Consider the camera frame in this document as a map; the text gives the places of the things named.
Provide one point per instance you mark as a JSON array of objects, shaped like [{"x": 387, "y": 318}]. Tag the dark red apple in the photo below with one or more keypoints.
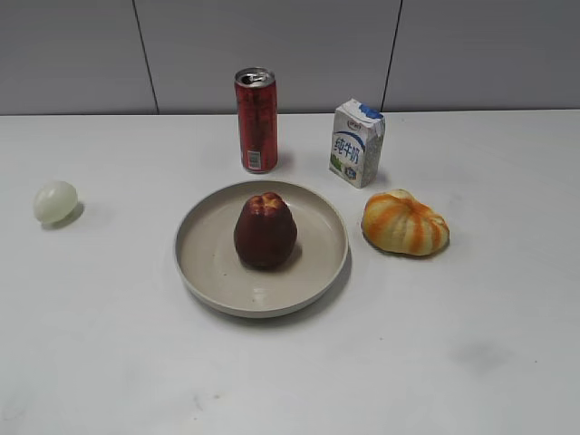
[{"x": 265, "y": 232}]

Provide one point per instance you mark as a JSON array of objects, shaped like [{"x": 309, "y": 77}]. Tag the beige round plate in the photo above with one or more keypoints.
[{"x": 210, "y": 268}]

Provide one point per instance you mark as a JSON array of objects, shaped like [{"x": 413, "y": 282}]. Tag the orange white striped pumpkin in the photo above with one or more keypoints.
[{"x": 397, "y": 222}]

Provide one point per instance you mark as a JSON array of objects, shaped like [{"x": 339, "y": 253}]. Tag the white blue milk carton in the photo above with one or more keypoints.
[{"x": 358, "y": 132}]

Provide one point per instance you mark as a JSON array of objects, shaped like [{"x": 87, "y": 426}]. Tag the red drink can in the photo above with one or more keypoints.
[{"x": 255, "y": 89}]

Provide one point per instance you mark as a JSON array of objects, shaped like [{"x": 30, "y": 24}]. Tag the pale green egg-shaped object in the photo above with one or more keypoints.
[{"x": 54, "y": 201}]

